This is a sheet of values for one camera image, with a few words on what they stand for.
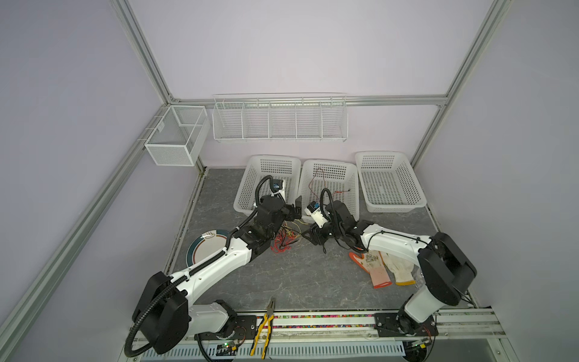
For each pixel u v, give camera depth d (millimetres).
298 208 722
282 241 918
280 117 1084
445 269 454
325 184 1119
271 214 572
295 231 938
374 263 868
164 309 397
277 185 667
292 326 754
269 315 754
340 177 1119
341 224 680
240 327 730
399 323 664
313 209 771
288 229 932
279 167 1155
